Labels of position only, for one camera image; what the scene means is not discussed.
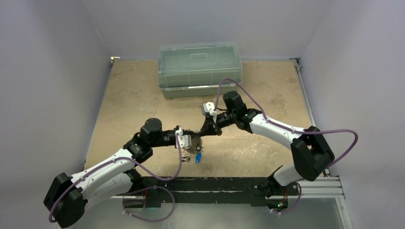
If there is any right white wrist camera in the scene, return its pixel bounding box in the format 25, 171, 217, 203
201, 102, 217, 123

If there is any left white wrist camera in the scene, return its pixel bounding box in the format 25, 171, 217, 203
175, 126, 192, 149

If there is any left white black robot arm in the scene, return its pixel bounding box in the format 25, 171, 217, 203
43, 118, 192, 229

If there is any clear plastic storage box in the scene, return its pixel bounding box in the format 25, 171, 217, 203
158, 42, 243, 99

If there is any right side aluminium rail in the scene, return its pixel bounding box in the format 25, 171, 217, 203
290, 58, 331, 177

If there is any black key tag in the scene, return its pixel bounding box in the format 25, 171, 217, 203
195, 144, 203, 152

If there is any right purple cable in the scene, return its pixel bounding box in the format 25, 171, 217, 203
215, 78, 360, 216

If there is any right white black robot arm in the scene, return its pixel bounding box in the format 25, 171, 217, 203
199, 91, 335, 195

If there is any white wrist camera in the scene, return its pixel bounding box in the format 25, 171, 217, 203
201, 102, 217, 123
175, 126, 192, 149

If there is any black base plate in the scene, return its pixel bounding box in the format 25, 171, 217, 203
123, 177, 299, 208

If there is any blue key tag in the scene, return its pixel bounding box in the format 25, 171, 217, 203
195, 152, 202, 164

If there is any aluminium frame rail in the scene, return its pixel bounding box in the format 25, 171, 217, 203
56, 176, 354, 229

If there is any silver key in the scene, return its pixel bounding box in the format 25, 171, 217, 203
182, 156, 191, 163

